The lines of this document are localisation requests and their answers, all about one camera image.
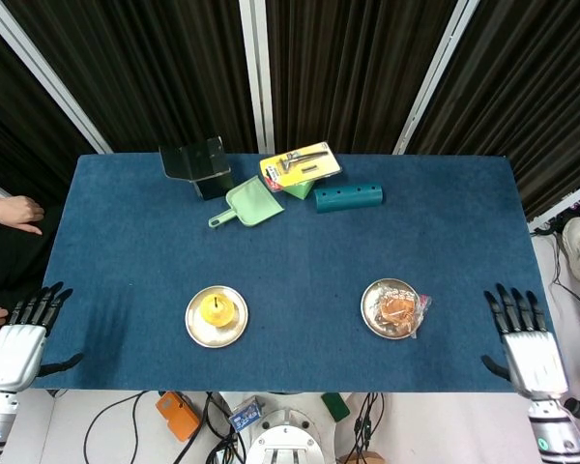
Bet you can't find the blue white labelled box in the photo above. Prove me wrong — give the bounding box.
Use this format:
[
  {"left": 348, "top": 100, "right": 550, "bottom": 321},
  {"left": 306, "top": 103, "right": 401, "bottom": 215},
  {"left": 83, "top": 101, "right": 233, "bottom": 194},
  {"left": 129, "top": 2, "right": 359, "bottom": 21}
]
[{"left": 229, "top": 395, "right": 267, "bottom": 433}]

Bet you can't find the white frame post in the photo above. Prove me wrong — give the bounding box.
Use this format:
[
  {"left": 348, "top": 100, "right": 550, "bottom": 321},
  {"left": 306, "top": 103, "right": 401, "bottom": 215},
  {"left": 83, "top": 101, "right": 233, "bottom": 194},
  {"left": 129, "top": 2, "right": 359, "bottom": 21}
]
[
  {"left": 238, "top": 0, "right": 276, "bottom": 155},
  {"left": 392, "top": 0, "right": 473, "bottom": 156},
  {"left": 0, "top": 0, "right": 113, "bottom": 155}
]

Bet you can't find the razor blister pack yellow card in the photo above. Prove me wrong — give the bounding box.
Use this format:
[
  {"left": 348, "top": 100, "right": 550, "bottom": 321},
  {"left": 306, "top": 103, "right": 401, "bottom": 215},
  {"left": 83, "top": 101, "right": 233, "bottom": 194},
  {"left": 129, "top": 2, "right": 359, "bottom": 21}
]
[{"left": 259, "top": 140, "right": 343, "bottom": 193}]

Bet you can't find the white robot torso base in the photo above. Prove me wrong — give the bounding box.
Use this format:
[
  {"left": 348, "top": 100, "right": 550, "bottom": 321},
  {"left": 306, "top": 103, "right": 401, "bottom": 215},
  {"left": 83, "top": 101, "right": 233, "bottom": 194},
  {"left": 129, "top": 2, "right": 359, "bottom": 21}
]
[{"left": 245, "top": 408, "right": 339, "bottom": 464}]

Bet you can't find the yellow fruit toy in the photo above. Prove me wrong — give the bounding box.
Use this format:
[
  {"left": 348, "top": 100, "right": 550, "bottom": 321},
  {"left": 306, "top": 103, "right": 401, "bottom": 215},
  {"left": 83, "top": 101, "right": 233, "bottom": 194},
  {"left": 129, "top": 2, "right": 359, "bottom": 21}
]
[{"left": 200, "top": 295, "right": 237, "bottom": 329}]

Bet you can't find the orange handheld device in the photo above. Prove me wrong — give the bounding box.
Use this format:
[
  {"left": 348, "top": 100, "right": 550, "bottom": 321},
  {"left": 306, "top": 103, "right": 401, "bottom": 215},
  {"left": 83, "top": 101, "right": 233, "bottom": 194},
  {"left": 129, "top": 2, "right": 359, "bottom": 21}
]
[{"left": 155, "top": 391, "right": 202, "bottom": 442}]

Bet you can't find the bread pastry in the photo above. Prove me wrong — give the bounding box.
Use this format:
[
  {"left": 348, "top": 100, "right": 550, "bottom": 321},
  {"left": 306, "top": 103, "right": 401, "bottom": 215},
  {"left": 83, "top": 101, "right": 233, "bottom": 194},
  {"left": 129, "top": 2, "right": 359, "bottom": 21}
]
[{"left": 374, "top": 284, "right": 433, "bottom": 340}]

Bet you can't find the black cable bundle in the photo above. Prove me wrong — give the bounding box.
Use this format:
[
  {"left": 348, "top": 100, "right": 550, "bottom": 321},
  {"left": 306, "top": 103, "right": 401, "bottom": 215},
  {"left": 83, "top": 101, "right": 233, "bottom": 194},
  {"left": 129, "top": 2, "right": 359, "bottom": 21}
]
[
  {"left": 351, "top": 391, "right": 386, "bottom": 464},
  {"left": 173, "top": 391, "right": 247, "bottom": 464}
]

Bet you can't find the light green plastic dustpan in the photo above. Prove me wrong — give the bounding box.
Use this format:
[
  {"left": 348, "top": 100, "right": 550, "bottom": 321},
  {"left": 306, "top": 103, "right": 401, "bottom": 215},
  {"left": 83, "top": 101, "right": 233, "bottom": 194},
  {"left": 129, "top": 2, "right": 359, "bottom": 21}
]
[{"left": 208, "top": 175, "right": 286, "bottom": 230}]

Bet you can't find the white sneaker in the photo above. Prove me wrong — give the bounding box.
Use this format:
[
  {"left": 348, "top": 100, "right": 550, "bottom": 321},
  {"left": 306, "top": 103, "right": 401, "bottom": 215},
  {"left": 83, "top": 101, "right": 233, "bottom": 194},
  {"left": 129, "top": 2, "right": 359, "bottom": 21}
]
[{"left": 560, "top": 217, "right": 580, "bottom": 282}]

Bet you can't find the teal holder with holes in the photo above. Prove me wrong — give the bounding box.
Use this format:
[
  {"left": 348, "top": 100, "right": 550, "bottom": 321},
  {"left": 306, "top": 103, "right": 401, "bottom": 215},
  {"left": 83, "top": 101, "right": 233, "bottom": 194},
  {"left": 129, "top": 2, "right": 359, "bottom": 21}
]
[{"left": 312, "top": 181, "right": 386, "bottom": 215}]

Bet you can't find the round stainless steel plate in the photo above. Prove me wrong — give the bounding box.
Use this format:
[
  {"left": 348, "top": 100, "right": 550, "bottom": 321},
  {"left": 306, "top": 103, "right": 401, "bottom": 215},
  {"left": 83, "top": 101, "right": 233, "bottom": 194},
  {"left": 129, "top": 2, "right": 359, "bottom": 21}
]
[
  {"left": 360, "top": 277, "right": 424, "bottom": 340},
  {"left": 184, "top": 284, "right": 249, "bottom": 349}
]

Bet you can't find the dark pleated curtain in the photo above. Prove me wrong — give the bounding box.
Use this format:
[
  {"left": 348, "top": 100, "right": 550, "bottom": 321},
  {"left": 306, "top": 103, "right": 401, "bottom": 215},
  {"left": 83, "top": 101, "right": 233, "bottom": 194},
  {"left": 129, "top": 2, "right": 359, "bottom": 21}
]
[{"left": 0, "top": 0, "right": 580, "bottom": 221}]

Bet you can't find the green cube box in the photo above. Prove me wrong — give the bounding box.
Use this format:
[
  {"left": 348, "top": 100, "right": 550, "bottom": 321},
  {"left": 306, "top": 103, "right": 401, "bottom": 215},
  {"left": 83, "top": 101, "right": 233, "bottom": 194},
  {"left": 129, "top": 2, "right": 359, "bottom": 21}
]
[{"left": 282, "top": 177, "right": 316, "bottom": 202}]

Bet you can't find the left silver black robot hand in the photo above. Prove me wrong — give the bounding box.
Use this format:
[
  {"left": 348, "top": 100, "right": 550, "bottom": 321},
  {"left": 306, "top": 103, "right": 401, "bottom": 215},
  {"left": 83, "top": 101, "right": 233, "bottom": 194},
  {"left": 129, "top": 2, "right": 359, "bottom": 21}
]
[{"left": 0, "top": 280, "right": 85, "bottom": 392}]

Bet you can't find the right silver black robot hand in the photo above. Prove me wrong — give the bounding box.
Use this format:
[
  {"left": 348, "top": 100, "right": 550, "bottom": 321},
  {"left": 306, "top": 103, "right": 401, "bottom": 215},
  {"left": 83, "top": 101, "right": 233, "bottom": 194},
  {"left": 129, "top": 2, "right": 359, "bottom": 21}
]
[{"left": 480, "top": 282, "right": 570, "bottom": 401}]

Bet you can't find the dark acrylic stand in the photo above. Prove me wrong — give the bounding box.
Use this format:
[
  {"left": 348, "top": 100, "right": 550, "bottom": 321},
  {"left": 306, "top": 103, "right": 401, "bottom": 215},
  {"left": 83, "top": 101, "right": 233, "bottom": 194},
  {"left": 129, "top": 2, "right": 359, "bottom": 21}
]
[{"left": 158, "top": 135, "right": 236, "bottom": 201}]

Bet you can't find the black clothing of a person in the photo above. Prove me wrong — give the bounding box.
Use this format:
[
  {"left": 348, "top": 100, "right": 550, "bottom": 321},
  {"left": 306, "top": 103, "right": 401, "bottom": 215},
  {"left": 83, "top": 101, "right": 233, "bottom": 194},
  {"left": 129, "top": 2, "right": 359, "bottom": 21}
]
[{"left": 0, "top": 205, "right": 64, "bottom": 330}]

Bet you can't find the blue table cloth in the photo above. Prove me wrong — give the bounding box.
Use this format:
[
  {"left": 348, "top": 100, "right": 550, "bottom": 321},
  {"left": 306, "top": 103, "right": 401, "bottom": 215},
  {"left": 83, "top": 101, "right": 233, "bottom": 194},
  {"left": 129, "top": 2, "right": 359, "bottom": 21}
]
[{"left": 17, "top": 153, "right": 555, "bottom": 393}]

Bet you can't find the dark green flat device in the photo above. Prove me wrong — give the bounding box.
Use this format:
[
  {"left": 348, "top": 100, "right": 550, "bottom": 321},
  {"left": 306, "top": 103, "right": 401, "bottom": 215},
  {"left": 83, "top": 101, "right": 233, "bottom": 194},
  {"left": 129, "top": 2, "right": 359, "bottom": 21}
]
[{"left": 320, "top": 391, "right": 352, "bottom": 423}]

